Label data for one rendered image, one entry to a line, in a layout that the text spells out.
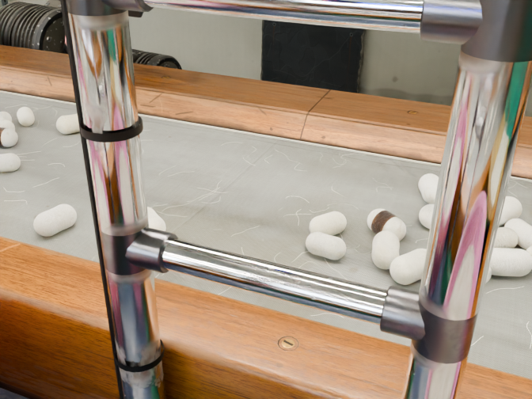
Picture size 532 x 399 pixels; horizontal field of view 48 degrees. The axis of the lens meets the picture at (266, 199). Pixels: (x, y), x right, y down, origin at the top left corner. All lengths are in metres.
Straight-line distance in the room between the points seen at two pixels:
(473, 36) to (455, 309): 0.10
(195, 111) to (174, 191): 0.18
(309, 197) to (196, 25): 2.33
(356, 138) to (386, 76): 1.96
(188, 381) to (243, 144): 0.34
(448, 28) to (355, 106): 0.50
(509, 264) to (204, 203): 0.25
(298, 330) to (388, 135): 0.33
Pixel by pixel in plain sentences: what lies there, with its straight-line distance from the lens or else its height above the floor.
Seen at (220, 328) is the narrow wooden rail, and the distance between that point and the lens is 0.35.
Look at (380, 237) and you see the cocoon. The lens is 0.45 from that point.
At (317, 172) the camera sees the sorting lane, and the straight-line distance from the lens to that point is 0.59.
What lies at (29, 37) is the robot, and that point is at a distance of 1.07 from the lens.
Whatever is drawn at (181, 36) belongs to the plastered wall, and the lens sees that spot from 2.88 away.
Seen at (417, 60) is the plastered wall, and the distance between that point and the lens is 2.57.
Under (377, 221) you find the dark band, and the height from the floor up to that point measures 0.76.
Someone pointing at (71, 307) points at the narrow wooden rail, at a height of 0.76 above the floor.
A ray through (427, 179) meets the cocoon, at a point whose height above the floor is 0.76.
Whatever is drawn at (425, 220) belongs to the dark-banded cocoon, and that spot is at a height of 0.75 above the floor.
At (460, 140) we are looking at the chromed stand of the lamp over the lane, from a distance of 0.20.
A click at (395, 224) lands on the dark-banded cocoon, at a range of 0.47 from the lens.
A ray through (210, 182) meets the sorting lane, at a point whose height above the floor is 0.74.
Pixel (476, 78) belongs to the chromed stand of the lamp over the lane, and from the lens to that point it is 0.20.
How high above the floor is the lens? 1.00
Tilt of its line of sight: 29 degrees down
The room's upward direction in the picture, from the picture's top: 1 degrees clockwise
